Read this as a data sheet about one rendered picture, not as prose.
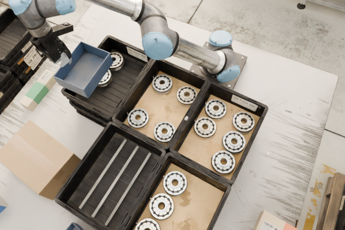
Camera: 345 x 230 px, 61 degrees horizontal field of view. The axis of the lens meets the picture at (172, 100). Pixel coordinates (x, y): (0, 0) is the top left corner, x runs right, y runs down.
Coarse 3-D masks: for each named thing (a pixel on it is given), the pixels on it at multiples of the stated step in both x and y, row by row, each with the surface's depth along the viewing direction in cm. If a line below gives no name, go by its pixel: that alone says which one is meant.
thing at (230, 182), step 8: (224, 88) 137; (200, 96) 135; (240, 96) 135; (264, 104) 132; (192, 112) 133; (264, 112) 130; (184, 128) 128; (256, 128) 127; (176, 136) 127; (248, 144) 124; (176, 152) 123; (192, 160) 122; (240, 168) 119; (216, 176) 118; (232, 184) 119
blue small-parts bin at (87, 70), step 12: (84, 48) 130; (96, 48) 125; (72, 60) 126; (84, 60) 130; (96, 60) 130; (108, 60) 124; (60, 72) 121; (72, 72) 127; (84, 72) 127; (96, 72) 119; (60, 84) 123; (72, 84) 124; (84, 84) 124; (96, 84) 123; (84, 96) 121
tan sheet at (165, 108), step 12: (180, 84) 150; (144, 96) 148; (156, 96) 148; (168, 96) 148; (144, 108) 145; (156, 108) 145; (168, 108) 144; (180, 108) 144; (156, 120) 142; (168, 120) 141; (180, 120) 141; (144, 132) 139
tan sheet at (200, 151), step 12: (204, 108) 144; (228, 108) 143; (240, 108) 143; (228, 120) 140; (192, 132) 138; (216, 132) 137; (252, 132) 137; (192, 144) 135; (204, 144) 135; (216, 144) 135; (192, 156) 133; (204, 156) 132; (240, 156) 132
